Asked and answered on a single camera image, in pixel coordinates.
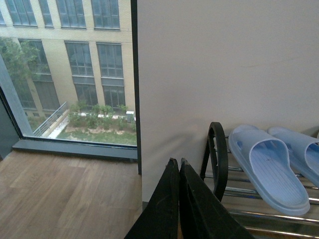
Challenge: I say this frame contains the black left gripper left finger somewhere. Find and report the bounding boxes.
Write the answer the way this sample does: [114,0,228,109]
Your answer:
[125,158,179,239]

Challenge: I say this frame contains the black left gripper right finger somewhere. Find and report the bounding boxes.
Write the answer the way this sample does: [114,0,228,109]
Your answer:
[179,158,253,239]

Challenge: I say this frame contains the light blue slipper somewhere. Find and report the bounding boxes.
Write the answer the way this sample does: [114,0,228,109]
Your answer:
[267,126,319,187]
[228,124,310,216]

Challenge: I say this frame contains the black metal shoe rack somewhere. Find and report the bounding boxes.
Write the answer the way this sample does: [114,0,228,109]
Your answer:
[199,122,319,239]

